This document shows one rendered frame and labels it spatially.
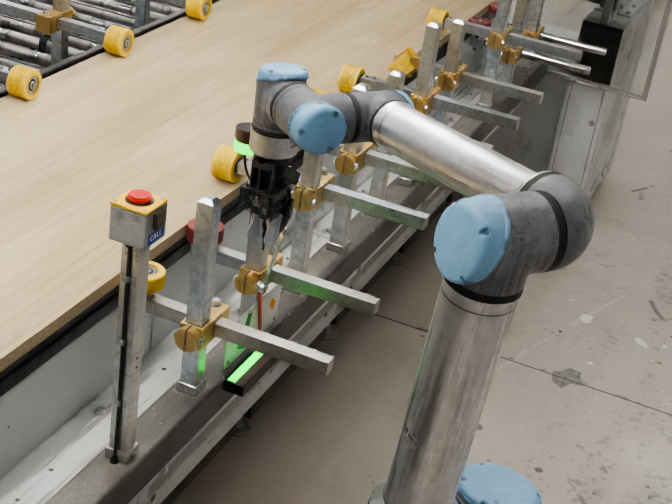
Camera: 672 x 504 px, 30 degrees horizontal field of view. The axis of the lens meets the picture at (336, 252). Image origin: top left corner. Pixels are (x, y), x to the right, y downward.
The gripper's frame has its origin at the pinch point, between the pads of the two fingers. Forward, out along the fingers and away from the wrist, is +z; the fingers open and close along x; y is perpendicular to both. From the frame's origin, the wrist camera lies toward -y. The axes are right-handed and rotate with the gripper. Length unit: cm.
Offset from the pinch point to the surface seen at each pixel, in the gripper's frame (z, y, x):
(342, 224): 23, -63, -7
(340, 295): 15.9, -16.9, 11.1
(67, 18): 5, -99, -112
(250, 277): 14.7, -10.1, -6.8
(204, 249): -1.4, 12.3, -7.0
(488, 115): 6, -117, 11
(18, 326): 11.3, 37.6, -30.1
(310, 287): 16.4, -16.9, 4.2
